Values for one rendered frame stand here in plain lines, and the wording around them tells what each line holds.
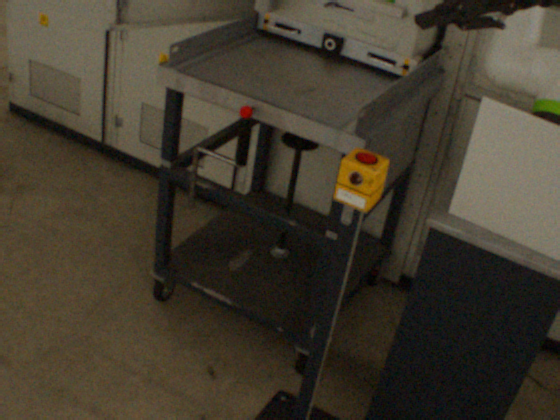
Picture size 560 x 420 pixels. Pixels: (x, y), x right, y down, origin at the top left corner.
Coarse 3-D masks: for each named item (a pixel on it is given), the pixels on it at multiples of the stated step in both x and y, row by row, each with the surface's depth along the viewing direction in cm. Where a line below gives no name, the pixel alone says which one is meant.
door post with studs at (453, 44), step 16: (448, 32) 211; (464, 32) 208; (448, 48) 213; (448, 64) 215; (448, 80) 218; (448, 96) 220; (432, 128) 228; (432, 144) 230; (432, 160) 233; (416, 192) 241; (416, 208) 243; (400, 240) 252; (400, 256) 255
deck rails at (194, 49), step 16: (256, 16) 216; (208, 32) 195; (224, 32) 203; (240, 32) 211; (256, 32) 219; (192, 48) 191; (208, 48) 198; (224, 48) 202; (176, 64) 186; (192, 64) 188; (432, 64) 210; (400, 80) 184; (416, 80) 200; (384, 96) 176; (400, 96) 190; (368, 112) 169; (384, 112) 179; (352, 128) 167
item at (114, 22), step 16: (112, 0) 200; (128, 0) 204; (144, 0) 209; (160, 0) 213; (176, 0) 216; (192, 0) 219; (208, 0) 223; (224, 0) 227; (240, 0) 230; (112, 16) 203; (128, 16) 209; (144, 16) 212; (160, 16) 216; (176, 16) 219; (192, 16) 223; (208, 16) 226; (224, 16) 227; (240, 16) 231
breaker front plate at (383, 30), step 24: (288, 0) 210; (312, 0) 206; (336, 0) 202; (408, 0) 191; (312, 24) 209; (336, 24) 206; (360, 24) 202; (384, 24) 198; (408, 24) 194; (384, 48) 201; (408, 48) 198
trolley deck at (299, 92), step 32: (160, 64) 185; (224, 64) 192; (256, 64) 195; (288, 64) 199; (320, 64) 203; (352, 64) 208; (192, 96) 184; (224, 96) 179; (256, 96) 176; (288, 96) 179; (320, 96) 182; (352, 96) 186; (416, 96) 193; (288, 128) 173; (320, 128) 169; (384, 128) 175
